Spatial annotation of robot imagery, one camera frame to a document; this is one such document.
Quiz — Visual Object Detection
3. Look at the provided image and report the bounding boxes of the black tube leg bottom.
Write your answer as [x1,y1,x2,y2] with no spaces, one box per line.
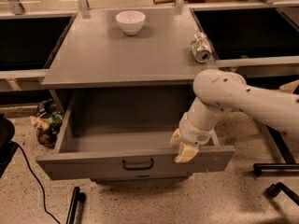
[65,187,86,224]

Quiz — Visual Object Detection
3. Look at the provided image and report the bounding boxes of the black caster leg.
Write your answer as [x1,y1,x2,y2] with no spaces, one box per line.
[266,182,299,205]

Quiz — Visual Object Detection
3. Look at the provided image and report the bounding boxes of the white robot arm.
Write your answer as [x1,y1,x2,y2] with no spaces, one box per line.
[170,69,299,163]

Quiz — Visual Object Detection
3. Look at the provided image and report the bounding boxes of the grey drawer cabinet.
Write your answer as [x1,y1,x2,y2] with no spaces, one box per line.
[40,7,219,183]

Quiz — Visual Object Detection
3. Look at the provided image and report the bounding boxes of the black cable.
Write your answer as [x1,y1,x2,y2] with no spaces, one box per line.
[12,141,62,224]

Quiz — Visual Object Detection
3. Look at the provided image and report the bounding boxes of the grey top drawer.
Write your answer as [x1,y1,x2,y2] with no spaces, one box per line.
[36,87,235,182]

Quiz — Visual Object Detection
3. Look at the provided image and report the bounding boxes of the black base left edge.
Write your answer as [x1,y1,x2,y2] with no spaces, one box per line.
[0,114,18,177]

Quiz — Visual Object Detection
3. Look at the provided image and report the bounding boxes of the crushed green white can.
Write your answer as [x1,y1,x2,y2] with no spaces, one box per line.
[191,33,212,63]

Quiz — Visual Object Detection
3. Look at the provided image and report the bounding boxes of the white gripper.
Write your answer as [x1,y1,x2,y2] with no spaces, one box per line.
[170,114,215,163]

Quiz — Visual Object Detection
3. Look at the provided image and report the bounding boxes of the white ceramic bowl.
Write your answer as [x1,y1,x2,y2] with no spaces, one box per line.
[116,10,146,35]

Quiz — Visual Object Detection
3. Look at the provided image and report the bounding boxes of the black chair base right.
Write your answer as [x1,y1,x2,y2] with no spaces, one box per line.
[253,127,299,176]

